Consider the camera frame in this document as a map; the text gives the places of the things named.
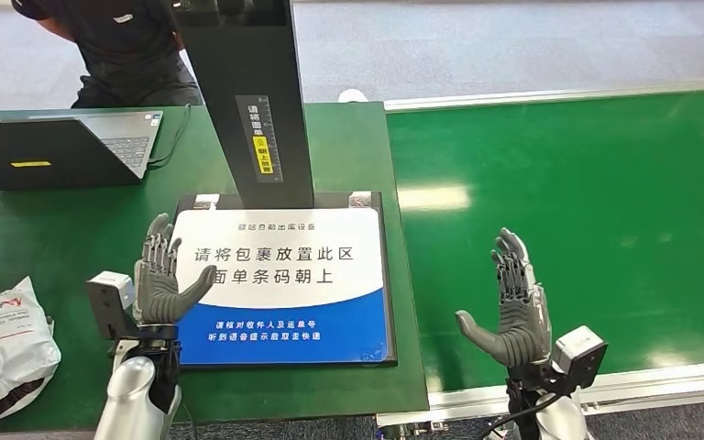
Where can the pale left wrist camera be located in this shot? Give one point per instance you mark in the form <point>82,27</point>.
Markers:
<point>109,300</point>

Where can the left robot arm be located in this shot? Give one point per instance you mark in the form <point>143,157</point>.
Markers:
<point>130,395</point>

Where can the black yellow ruler label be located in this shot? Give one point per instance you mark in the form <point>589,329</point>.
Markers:
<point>259,139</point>

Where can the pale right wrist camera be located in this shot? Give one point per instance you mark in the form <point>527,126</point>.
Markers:
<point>580,355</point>

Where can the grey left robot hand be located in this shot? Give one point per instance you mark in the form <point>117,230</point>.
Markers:
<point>157,291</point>

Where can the white round object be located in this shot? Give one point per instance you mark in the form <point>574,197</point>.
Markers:
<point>352,96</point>

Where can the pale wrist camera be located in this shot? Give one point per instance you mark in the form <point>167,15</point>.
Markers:
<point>109,300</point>
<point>580,355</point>

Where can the black inbound scanner machine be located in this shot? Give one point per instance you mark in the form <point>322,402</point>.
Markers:
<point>224,73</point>

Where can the green conveyor belt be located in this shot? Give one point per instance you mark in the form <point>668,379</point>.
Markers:
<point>570,212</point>

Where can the person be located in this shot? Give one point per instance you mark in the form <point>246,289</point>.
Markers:
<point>127,48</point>

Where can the white plastic package red print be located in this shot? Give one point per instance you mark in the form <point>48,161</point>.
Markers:
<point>6,358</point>

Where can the white blue placement mat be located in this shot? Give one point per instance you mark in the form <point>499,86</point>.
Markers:
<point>279,285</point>

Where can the grey open laptop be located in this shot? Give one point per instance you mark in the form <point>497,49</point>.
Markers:
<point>42,155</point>

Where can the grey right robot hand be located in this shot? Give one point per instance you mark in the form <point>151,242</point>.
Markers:
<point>525,328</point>

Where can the yellow laptop sticker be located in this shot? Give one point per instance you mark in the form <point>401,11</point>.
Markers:
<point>30,164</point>

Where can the silver tape piece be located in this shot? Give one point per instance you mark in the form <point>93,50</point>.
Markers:
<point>206,201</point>
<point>360,200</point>

